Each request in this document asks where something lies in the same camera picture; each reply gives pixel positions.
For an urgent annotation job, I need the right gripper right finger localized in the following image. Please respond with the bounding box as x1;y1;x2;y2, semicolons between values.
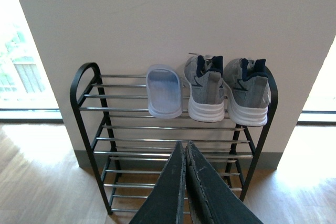
186;141;262;224

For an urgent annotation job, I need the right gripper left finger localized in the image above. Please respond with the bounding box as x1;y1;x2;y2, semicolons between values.
130;141;185;223

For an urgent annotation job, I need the grey sneaker one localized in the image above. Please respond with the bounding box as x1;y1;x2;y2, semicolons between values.
184;55;225;122
223;58;271;127

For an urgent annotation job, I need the light blue slipper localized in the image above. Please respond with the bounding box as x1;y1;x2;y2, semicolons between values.
146;65;183;119

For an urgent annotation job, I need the black metal shoe rack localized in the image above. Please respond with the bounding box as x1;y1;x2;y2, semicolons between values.
70;63;278;217

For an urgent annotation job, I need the dark window frame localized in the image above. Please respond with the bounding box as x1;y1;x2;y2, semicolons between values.
1;109;63;124

